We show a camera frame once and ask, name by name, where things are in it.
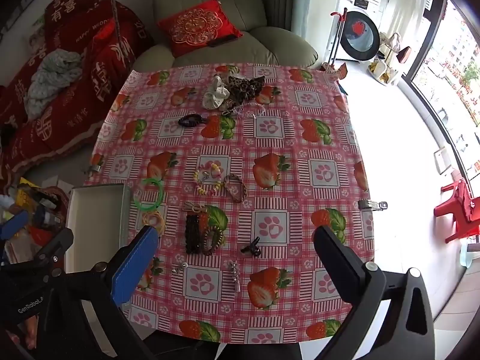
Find person's left hand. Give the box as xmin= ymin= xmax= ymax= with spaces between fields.
xmin=22 ymin=315 xmax=40 ymax=349

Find brown coil hair tie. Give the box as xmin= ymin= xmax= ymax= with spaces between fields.
xmin=202 ymin=225 xmax=226 ymax=254

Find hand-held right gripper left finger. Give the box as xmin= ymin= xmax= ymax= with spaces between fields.
xmin=49 ymin=225 xmax=159 ymax=360

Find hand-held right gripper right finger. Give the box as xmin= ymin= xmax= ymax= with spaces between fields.
xmin=313 ymin=225 xmax=436 ymax=360

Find yellow rubber bands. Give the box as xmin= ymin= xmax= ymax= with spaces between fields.
xmin=140 ymin=211 xmax=166 ymax=234

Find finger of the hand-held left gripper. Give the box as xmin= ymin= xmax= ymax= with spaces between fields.
xmin=37 ymin=228 xmax=74 ymax=268
xmin=0 ymin=210 xmax=30 ymax=242

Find red printed blanket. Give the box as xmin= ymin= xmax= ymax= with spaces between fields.
xmin=0 ymin=0 xmax=155 ymax=182

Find dark slim hair clip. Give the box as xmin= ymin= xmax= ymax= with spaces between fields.
xmin=178 ymin=114 xmax=208 ymax=127

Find white washing machine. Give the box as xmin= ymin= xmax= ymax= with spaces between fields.
xmin=335 ymin=0 xmax=388 ymax=63

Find silver chain jewelry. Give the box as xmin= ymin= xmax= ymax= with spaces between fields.
xmin=220 ymin=101 xmax=265 ymax=119

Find red plastic chair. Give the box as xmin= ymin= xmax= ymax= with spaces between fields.
xmin=433 ymin=177 xmax=480 ymax=245

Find pink strawberry print tablecloth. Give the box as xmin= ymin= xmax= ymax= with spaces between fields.
xmin=84 ymin=63 xmax=376 ymax=346

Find green plastic bangles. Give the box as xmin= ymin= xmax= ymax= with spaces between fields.
xmin=131 ymin=177 xmax=166 ymax=211

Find pastel beaded bracelet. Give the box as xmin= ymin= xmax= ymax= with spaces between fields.
xmin=193 ymin=161 xmax=226 ymax=196

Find red embroidered cushion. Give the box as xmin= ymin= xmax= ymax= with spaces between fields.
xmin=157 ymin=0 xmax=244 ymax=59

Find black rhinestone hair clip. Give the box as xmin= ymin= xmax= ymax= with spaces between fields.
xmin=185 ymin=213 xmax=206 ymax=255

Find brown braided bracelet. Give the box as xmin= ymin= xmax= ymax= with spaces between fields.
xmin=224 ymin=174 xmax=248 ymax=204

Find silver star hair clip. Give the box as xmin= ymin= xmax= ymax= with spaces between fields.
xmin=226 ymin=260 xmax=243 ymax=292

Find leopard print scrunchie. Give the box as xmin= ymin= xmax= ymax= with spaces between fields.
xmin=227 ymin=75 xmax=266 ymax=103

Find red handled mop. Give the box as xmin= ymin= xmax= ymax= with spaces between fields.
xmin=322 ymin=7 xmax=347 ymax=73

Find grey knit cloth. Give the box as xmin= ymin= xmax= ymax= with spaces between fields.
xmin=25 ymin=49 xmax=84 ymax=120

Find white scrunchie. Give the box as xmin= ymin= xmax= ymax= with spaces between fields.
xmin=202 ymin=76 xmax=230 ymax=111

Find white storage box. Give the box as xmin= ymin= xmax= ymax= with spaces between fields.
xmin=64 ymin=184 xmax=133 ymax=274

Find small black claw clip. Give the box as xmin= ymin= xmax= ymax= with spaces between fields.
xmin=240 ymin=236 xmax=262 ymax=260

